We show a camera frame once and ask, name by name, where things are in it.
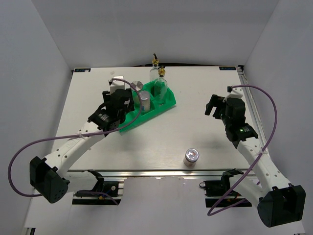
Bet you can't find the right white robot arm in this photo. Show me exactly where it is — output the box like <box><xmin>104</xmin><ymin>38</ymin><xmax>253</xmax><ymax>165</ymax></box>
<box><xmin>205</xmin><ymin>94</ymin><xmax>306</xmax><ymax>228</ymax></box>

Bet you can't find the blue table label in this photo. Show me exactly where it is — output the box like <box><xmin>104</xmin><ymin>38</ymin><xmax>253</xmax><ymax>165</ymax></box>
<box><xmin>219</xmin><ymin>66</ymin><xmax>236</xmax><ymax>71</ymax></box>
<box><xmin>74</xmin><ymin>68</ymin><xmax>91</xmax><ymax>73</ymax></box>

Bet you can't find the front aluminium table rail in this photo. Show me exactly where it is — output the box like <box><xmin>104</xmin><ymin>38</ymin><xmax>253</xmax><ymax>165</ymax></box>
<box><xmin>68</xmin><ymin>168</ymin><xmax>255</xmax><ymax>181</ymax></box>

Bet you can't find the left blue table label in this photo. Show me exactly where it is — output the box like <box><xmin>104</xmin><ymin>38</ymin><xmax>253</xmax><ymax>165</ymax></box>
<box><xmin>74</xmin><ymin>68</ymin><xmax>91</xmax><ymax>73</ymax></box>

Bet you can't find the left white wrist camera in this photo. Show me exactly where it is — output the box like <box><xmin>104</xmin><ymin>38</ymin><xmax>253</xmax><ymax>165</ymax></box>
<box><xmin>109</xmin><ymin>76</ymin><xmax>125</xmax><ymax>94</ymax></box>

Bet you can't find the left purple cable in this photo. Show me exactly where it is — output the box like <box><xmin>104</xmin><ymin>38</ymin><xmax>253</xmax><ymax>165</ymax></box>
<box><xmin>8</xmin><ymin>78</ymin><xmax>142</xmax><ymax>198</ymax></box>

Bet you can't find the glass bottle with dark bottom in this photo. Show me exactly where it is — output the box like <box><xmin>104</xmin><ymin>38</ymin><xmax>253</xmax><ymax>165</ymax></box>
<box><xmin>149</xmin><ymin>53</ymin><xmax>159</xmax><ymax>96</ymax></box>

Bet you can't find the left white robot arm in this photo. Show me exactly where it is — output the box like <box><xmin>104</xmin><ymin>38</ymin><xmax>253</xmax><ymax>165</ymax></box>
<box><xmin>29</xmin><ymin>89</ymin><xmax>134</xmax><ymax>203</ymax></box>

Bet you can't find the small red label spice jar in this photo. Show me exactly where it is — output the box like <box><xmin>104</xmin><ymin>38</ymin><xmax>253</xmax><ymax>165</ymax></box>
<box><xmin>183</xmin><ymin>148</ymin><xmax>200</xmax><ymax>167</ymax></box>

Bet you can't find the right blue table label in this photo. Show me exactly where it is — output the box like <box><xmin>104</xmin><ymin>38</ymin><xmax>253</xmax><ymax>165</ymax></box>
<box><xmin>219</xmin><ymin>66</ymin><xmax>236</xmax><ymax>71</ymax></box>

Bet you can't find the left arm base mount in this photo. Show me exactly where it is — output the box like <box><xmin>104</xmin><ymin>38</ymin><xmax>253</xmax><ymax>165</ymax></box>
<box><xmin>72</xmin><ymin>170</ymin><xmax>123</xmax><ymax>206</ymax></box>

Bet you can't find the glass bottle gold black pourer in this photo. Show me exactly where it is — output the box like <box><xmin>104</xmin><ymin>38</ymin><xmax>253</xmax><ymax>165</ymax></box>
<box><xmin>154</xmin><ymin>67</ymin><xmax>168</xmax><ymax>105</ymax></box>

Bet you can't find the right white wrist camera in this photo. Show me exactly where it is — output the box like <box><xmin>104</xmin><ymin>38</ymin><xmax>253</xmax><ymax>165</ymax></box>
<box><xmin>225</xmin><ymin>86</ymin><xmax>244</xmax><ymax>100</ymax></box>

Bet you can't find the green three-compartment bin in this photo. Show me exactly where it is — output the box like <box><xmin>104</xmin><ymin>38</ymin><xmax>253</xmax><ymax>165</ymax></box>
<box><xmin>119</xmin><ymin>82</ymin><xmax>176</xmax><ymax>133</ymax></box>

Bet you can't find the right aluminium table rail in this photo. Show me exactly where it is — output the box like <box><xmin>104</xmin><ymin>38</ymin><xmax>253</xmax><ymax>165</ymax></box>
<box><xmin>237</xmin><ymin>65</ymin><xmax>267</xmax><ymax>147</ymax></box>

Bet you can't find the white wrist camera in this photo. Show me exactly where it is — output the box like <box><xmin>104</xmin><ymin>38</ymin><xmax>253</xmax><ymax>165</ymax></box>
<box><xmin>109</xmin><ymin>76</ymin><xmax>125</xmax><ymax>94</ymax></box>
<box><xmin>225</xmin><ymin>86</ymin><xmax>244</xmax><ymax>100</ymax></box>

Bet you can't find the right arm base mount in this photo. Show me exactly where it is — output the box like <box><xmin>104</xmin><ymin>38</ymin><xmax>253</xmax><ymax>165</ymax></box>
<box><xmin>199</xmin><ymin>169</ymin><xmax>252</xmax><ymax>208</ymax></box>

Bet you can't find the blue label silver lid shaker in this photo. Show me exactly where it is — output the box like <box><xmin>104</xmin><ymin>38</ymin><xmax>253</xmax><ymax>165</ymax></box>
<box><xmin>139</xmin><ymin>91</ymin><xmax>151</xmax><ymax>112</ymax></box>

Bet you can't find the aluminium table rail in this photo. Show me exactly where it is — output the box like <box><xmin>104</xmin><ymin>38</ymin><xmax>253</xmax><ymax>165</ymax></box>
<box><xmin>68</xmin><ymin>168</ymin><xmax>255</xmax><ymax>181</ymax></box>
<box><xmin>237</xmin><ymin>65</ymin><xmax>267</xmax><ymax>147</ymax></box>

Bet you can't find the jar with silver lid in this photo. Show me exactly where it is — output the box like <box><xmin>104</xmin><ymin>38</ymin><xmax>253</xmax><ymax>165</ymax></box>
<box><xmin>131</xmin><ymin>80</ymin><xmax>143</xmax><ymax>98</ymax></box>

